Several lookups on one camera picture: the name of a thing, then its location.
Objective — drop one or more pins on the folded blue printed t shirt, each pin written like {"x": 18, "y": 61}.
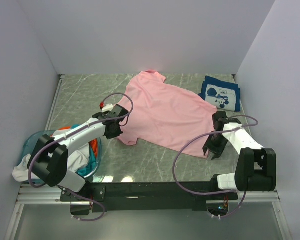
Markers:
{"x": 221, "y": 94}

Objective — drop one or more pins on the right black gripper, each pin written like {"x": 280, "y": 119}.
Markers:
{"x": 217, "y": 151}

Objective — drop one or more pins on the pink t shirt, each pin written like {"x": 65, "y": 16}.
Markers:
{"x": 163, "y": 114}

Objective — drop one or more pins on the blue plastic laundry basket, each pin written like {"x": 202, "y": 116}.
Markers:
{"x": 31, "y": 142}

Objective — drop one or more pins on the white t shirt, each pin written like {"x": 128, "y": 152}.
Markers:
{"x": 19, "y": 173}

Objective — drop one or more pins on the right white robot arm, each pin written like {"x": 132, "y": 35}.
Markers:
{"x": 256, "y": 165}

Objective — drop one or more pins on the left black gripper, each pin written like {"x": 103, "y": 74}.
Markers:
{"x": 111, "y": 136}

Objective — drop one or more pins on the orange t shirt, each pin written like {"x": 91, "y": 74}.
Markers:
{"x": 93, "y": 145}

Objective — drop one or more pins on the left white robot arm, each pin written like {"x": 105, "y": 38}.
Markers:
{"x": 49, "y": 159}

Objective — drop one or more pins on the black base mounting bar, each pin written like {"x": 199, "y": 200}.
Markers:
{"x": 148, "y": 196}

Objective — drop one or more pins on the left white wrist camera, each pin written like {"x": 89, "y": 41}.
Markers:
{"x": 105, "y": 107}

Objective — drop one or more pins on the teal t shirt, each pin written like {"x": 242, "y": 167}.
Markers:
{"x": 81, "y": 162}

